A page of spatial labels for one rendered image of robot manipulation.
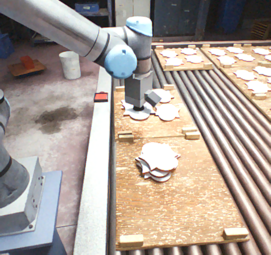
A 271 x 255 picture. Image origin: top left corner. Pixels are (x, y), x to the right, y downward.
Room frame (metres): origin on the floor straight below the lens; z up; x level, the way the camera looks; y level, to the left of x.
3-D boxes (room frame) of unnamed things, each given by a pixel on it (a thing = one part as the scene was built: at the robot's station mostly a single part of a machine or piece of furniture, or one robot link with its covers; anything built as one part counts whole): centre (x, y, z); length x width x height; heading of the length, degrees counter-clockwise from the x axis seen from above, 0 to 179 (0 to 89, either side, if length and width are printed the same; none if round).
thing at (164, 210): (0.46, -0.11, 0.93); 0.41 x 0.35 x 0.02; 4
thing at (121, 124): (0.88, -0.07, 0.93); 0.41 x 0.35 x 0.02; 5
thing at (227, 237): (0.28, -0.26, 0.95); 0.06 x 0.02 x 0.03; 94
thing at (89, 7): (5.34, 1.07, 0.72); 0.50 x 0.38 x 0.16; 92
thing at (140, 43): (0.66, -0.01, 1.33); 0.09 x 0.08 x 0.11; 108
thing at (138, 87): (0.65, -0.03, 1.17); 0.12 x 0.09 x 0.16; 58
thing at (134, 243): (0.26, 0.01, 0.95); 0.06 x 0.02 x 0.03; 94
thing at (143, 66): (0.66, -0.01, 1.25); 0.08 x 0.08 x 0.05
